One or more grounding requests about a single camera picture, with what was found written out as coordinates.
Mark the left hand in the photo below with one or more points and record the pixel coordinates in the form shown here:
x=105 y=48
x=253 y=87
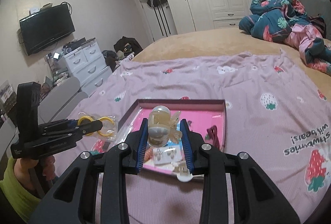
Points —
x=24 y=166

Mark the black wall television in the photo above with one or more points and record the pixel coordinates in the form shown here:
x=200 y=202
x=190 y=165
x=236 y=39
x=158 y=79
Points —
x=45 y=28

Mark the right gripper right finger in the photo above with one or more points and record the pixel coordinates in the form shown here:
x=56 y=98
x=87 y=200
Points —
x=256 y=199

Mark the pearl bow earrings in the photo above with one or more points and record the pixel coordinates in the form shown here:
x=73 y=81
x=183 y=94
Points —
x=166 y=155

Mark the teal floral crumpled quilt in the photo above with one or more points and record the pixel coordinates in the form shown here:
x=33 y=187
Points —
x=286 y=22

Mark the white drawer cabinet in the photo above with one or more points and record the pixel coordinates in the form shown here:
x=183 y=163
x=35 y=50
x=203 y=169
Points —
x=88 y=65

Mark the pink strawberry print blanket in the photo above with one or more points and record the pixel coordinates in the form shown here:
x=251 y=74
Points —
x=275 y=113

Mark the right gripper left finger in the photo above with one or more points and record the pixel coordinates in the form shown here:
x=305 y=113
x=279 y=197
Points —
x=93 y=187

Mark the shallow box with pink book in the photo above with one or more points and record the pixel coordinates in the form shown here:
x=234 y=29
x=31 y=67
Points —
x=199 y=115

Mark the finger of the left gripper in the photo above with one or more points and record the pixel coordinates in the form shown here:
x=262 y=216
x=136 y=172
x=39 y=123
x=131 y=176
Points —
x=65 y=127

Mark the cream cloud claw clip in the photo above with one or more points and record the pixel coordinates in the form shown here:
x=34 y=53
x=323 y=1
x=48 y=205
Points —
x=184 y=175

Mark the maroon snap hair clip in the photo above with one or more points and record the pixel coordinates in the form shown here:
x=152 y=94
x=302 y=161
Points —
x=214 y=138

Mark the dark clothes pile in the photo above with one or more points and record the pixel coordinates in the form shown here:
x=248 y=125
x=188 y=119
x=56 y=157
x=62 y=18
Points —
x=122 y=49

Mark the bagged pearl ball earrings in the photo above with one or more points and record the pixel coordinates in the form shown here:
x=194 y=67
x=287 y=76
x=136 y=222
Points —
x=162 y=126

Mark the grey headboard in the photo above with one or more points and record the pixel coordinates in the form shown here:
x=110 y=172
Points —
x=321 y=8

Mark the grey chair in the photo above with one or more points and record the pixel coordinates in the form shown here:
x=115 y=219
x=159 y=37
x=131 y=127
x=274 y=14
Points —
x=61 y=101

